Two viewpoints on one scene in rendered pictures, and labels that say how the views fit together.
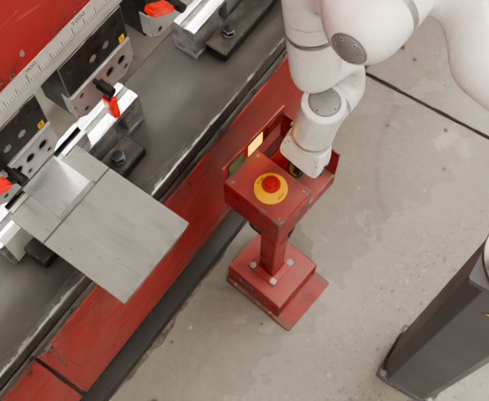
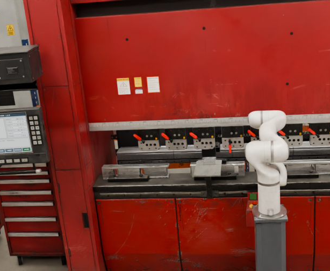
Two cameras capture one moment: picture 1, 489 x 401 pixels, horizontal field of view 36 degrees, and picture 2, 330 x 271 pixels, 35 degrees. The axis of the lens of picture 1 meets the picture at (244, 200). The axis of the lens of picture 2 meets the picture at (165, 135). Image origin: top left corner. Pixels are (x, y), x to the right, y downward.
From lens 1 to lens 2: 2.88 m
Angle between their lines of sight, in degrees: 63
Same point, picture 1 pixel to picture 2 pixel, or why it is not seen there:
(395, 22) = (256, 115)
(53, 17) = (224, 112)
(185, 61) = not seen: hidden behind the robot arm
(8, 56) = (212, 111)
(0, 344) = (172, 182)
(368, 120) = not seen: outside the picture
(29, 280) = (189, 179)
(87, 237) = (202, 168)
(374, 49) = (249, 118)
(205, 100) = not seen: hidden behind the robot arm
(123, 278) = (198, 173)
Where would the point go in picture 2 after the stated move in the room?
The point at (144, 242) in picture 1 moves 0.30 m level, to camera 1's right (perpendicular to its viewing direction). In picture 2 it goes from (209, 172) to (235, 187)
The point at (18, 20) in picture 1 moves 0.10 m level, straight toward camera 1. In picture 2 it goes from (216, 105) to (209, 109)
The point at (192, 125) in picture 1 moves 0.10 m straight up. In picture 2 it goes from (251, 181) to (251, 168)
